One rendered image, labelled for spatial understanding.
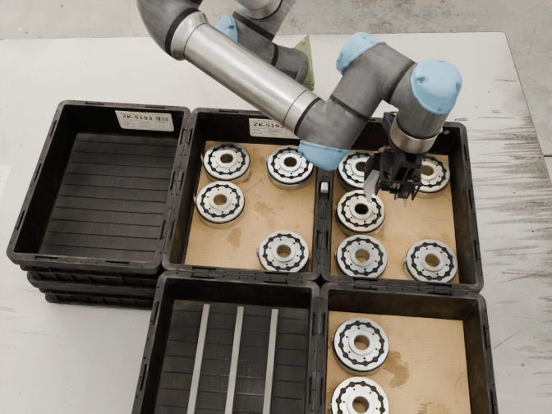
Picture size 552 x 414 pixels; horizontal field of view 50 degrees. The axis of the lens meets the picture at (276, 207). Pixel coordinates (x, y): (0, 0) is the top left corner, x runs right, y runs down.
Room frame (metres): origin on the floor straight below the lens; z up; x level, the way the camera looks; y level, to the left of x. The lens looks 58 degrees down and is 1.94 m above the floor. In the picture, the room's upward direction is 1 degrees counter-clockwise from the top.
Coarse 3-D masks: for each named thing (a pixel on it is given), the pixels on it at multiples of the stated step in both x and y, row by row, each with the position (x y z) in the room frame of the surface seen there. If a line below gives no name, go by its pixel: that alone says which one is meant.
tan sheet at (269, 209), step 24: (216, 144) 0.85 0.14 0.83; (240, 144) 0.85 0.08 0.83; (264, 168) 0.78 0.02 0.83; (264, 192) 0.72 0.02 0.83; (288, 192) 0.72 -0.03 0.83; (312, 192) 0.72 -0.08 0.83; (264, 216) 0.66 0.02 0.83; (288, 216) 0.66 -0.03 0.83; (312, 216) 0.65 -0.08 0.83; (192, 240) 0.60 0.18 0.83; (216, 240) 0.60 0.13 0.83; (240, 240) 0.60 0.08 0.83; (192, 264) 0.54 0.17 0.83; (216, 264) 0.54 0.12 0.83; (240, 264) 0.54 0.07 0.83
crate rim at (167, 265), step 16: (192, 112) 0.87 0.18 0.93; (208, 112) 0.86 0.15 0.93; (224, 112) 0.86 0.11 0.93; (240, 112) 0.86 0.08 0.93; (256, 112) 0.86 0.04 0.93; (192, 128) 0.82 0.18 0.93; (320, 176) 0.69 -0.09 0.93; (176, 192) 0.65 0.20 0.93; (320, 192) 0.65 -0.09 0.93; (176, 208) 0.62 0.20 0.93; (320, 208) 0.61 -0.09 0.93; (176, 224) 0.58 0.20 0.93; (320, 224) 0.58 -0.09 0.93; (320, 240) 0.54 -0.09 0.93; (320, 256) 0.51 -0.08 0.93; (192, 272) 0.48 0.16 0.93; (208, 272) 0.48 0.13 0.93; (224, 272) 0.48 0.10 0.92; (240, 272) 0.48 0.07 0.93; (256, 272) 0.48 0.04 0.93; (272, 272) 0.48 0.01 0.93; (288, 272) 0.48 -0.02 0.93
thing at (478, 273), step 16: (464, 128) 0.81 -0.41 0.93; (464, 144) 0.77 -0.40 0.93; (464, 160) 0.73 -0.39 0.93; (464, 176) 0.69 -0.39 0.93; (480, 256) 0.50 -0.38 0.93; (320, 272) 0.48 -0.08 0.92; (480, 272) 0.47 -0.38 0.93; (432, 288) 0.44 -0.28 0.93; (448, 288) 0.44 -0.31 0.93; (464, 288) 0.44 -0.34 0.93; (480, 288) 0.44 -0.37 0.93
